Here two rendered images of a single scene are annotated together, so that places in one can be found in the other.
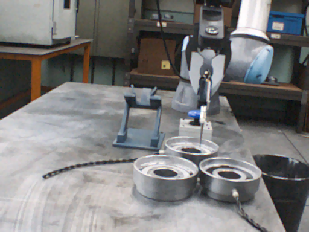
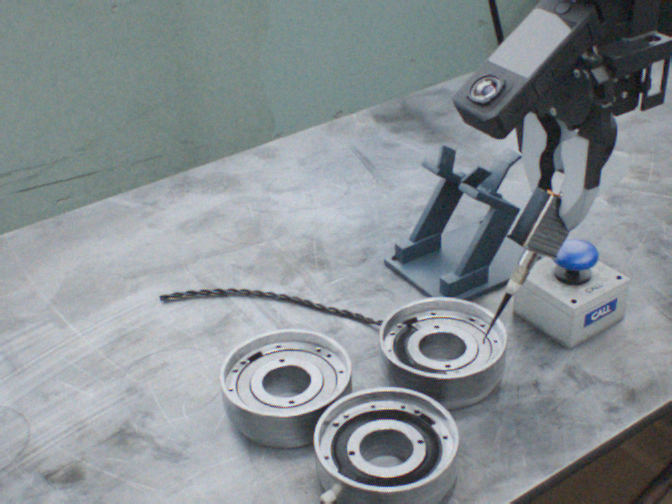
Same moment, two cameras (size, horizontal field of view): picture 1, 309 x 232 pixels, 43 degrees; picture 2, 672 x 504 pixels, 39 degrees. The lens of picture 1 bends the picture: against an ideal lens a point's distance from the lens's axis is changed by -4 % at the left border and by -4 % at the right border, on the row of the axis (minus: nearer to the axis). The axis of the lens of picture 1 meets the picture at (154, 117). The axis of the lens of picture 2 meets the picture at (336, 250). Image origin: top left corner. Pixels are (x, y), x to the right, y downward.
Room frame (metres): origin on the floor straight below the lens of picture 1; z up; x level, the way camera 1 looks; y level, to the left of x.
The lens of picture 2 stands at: (0.31, -0.52, 1.34)
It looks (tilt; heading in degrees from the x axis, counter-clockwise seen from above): 33 degrees down; 53
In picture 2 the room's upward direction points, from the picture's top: 3 degrees counter-clockwise
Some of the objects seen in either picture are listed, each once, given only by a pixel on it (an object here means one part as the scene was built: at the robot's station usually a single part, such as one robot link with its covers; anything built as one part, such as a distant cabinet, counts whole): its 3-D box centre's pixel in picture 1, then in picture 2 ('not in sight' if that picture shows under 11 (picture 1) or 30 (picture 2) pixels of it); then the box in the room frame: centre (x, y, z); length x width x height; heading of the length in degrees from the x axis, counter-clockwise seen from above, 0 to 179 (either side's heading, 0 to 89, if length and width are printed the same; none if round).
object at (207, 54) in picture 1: (203, 55); not in sight; (1.23, -0.13, 0.97); 0.13 x 0.12 x 0.14; 65
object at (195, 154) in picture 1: (191, 154); (442, 354); (0.74, -0.08, 0.82); 0.10 x 0.10 x 0.04
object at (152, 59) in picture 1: (157, 55); not in sight; (4.34, 0.02, 0.64); 0.49 x 0.40 x 0.37; 92
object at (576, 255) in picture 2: (195, 121); (572, 270); (0.88, -0.09, 0.85); 0.04 x 0.04 x 0.05
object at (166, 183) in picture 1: (165, 177); (287, 389); (0.62, -0.03, 0.82); 0.10 x 0.10 x 0.04
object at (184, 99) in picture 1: (197, 93); not in sight; (1.23, -0.13, 0.85); 0.15 x 0.15 x 0.10
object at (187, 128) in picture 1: (195, 132); (575, 291); (0.89, -0.10, 0.82); 0.08 x 0.07 x 0.05; 177
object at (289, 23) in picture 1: (273, 22); not in sight; (4.30, -1.17, 1.11); 0.52 x 0.38 x 0.22; 87
